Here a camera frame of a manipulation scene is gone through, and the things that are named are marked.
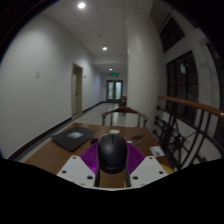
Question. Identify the open side doorway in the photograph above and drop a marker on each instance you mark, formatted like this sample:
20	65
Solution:
77	90

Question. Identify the black computer mouse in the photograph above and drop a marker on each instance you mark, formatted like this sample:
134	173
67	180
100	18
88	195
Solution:
112	153

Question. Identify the round ceiling light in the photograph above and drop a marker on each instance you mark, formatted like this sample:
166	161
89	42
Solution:
104	48
81	5

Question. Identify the green exit sign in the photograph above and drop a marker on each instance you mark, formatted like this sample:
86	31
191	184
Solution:
115	74

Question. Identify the white wall switch plate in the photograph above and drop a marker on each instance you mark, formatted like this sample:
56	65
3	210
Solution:
37	74

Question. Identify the small white box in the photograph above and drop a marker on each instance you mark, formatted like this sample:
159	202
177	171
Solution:
114	131

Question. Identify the glass double door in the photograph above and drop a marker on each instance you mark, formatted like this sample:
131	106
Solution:
114	90

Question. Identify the black railing with wooden handrail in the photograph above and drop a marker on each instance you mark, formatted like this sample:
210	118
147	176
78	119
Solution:
186	133

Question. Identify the wooden armchair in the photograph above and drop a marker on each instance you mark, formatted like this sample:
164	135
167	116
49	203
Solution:
125	110

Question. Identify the small dark transom window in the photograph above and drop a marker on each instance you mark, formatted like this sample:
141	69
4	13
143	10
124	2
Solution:
171	33

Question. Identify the white paper sheet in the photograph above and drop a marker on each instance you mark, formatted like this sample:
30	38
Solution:
157	151

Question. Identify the dark grey closed laptop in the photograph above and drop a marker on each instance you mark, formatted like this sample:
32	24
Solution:
74	136

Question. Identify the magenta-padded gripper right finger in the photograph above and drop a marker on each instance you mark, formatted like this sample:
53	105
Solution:
148	168

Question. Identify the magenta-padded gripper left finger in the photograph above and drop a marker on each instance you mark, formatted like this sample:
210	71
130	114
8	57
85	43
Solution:
75	168

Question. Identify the wooden chair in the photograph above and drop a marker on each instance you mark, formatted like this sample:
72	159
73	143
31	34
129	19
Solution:
123	101

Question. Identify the tall dark window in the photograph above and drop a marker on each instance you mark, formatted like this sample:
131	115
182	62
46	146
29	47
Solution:
181	86

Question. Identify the small black cup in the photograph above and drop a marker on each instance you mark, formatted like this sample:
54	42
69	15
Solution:
94	141

